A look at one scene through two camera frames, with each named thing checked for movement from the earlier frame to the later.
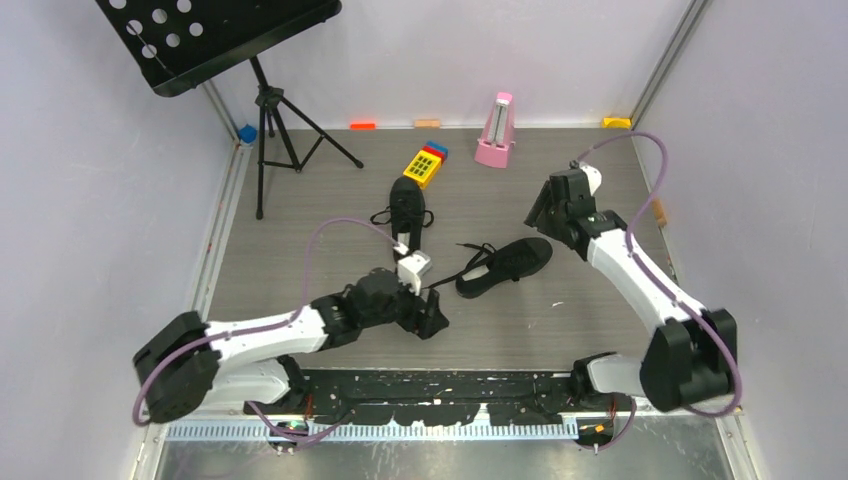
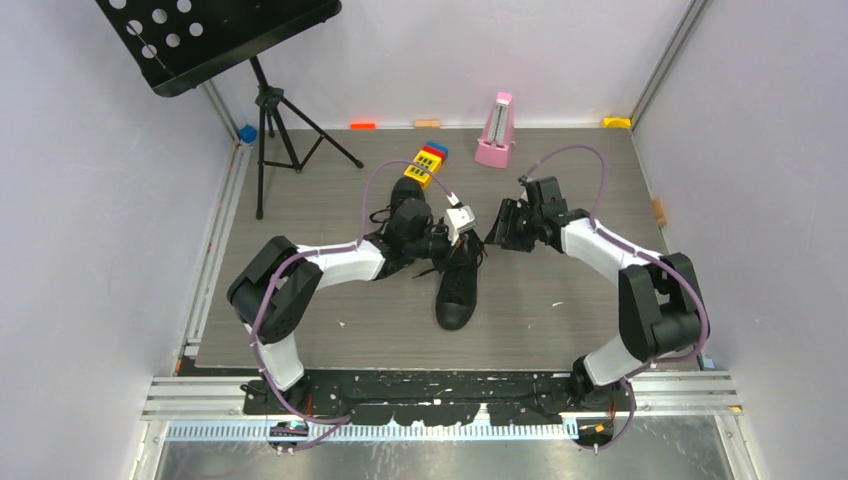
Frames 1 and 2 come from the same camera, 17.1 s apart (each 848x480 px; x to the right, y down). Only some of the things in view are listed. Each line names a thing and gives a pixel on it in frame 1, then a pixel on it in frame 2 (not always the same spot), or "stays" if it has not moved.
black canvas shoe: x=490 y=267 → x=456 y=291
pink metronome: x=497 y=133 stays
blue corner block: x=248 y=134 stays
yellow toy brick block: x=424 y=167 stays
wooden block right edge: x=659 y=212 stays
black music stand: x=178 y=44 stays
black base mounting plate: x=433 y=396 stays
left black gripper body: x=403 y=309 → x=431 y=245
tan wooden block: x=427 y=124 stays
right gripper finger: x=538 y=205 → x=508 y=207
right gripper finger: x=538 y=220 → x=500 y=235
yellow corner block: x=616 y=122 stays
